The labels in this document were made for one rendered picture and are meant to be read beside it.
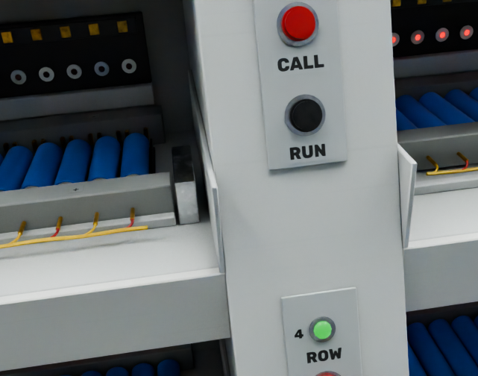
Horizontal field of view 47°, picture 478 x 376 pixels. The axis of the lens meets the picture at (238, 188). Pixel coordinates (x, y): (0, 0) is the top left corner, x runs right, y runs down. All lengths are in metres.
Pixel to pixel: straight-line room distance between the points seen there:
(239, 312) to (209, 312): 0.02
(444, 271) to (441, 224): 0.03
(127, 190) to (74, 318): 0.08
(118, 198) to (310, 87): 0.13
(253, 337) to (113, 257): 0.09
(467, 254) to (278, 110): 0.13
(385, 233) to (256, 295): 0.07
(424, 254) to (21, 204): 0.22
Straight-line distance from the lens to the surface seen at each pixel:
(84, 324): 0.30
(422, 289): 0.33
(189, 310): 0.30
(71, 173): 0.36
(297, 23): 0.27
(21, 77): 0.45
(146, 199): 0.32
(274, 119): 0.27
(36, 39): 0.44
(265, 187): 0.28
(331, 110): 0.28
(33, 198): 0.33
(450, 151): 0.38
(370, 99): 0.29
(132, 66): 0.44
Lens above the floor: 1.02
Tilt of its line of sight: 11 degrees down
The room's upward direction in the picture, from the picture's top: 6 degrees counter-clockwise
